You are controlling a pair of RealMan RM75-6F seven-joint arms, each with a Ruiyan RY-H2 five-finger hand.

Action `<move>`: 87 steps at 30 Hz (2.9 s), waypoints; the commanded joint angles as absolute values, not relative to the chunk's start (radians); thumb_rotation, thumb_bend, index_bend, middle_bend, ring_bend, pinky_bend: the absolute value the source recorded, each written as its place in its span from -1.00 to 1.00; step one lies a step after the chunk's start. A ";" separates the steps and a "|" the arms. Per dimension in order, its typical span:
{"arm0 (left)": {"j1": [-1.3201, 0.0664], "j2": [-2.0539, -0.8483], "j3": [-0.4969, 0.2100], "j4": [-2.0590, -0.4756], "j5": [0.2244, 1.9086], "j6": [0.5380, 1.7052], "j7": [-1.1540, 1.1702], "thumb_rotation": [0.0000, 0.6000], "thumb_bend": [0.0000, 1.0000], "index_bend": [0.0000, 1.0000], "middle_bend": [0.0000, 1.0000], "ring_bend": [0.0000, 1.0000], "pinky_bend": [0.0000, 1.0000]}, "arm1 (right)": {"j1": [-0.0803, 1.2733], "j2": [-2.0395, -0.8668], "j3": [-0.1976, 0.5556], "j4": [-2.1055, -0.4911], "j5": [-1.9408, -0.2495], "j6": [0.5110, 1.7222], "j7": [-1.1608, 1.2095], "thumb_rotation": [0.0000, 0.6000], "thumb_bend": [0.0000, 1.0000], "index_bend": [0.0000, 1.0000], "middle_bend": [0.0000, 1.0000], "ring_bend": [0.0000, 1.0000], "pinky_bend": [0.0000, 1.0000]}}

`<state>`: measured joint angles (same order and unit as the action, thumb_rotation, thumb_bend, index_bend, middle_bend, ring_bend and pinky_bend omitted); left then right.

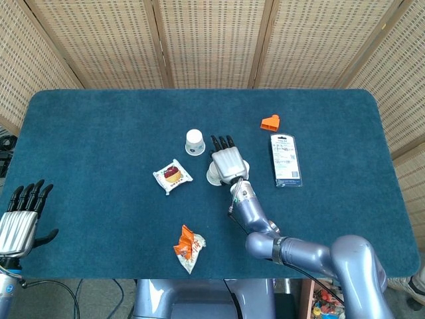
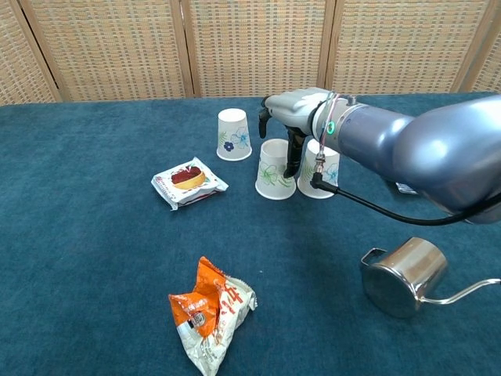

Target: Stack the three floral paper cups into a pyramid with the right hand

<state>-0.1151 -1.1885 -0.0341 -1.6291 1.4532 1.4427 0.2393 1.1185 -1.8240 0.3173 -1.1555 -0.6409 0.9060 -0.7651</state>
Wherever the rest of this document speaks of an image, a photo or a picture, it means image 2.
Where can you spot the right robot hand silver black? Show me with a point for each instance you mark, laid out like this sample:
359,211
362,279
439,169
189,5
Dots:
293,109

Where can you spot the white paper cup blue flowers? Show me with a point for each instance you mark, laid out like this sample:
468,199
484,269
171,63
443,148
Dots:
234,133
307,188

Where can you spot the white paper cup green flowers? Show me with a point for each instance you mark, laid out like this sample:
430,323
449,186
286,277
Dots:
270,176

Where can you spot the right robot arm grey-blue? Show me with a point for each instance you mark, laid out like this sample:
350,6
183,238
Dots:
430,156

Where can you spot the woven rattan screen panel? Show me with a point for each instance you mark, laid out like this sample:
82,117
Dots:
491,70
15,58
403,47
117,47
258,47

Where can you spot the cake snack packet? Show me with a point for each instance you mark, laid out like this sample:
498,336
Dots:
188,180

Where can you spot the clear blister pack card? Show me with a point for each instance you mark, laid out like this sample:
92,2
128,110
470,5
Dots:
405,189

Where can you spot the stainless steel gooseneck kettle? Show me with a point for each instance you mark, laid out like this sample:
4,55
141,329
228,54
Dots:
407,274

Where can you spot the crumpled orange snack bag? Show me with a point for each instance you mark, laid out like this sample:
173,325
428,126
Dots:
207,305

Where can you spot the blue table cloth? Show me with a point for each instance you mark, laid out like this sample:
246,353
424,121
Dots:
78,235

